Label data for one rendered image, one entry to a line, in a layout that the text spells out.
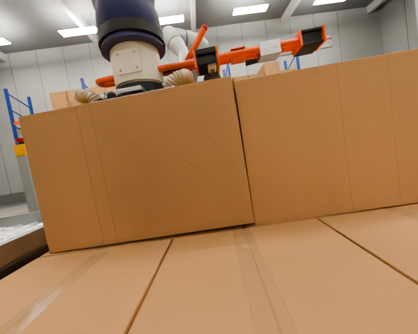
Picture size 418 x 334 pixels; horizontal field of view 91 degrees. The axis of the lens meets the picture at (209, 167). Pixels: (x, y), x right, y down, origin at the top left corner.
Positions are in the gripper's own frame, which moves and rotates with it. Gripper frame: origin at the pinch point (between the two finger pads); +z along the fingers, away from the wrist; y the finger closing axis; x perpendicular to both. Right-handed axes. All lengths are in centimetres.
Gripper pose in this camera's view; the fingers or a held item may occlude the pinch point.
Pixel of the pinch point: (211, 61)
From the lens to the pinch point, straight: 81.4
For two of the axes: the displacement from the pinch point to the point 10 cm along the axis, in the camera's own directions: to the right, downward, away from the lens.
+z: -0.4, 0.7, -10.0
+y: 1.6, 9.9, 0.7
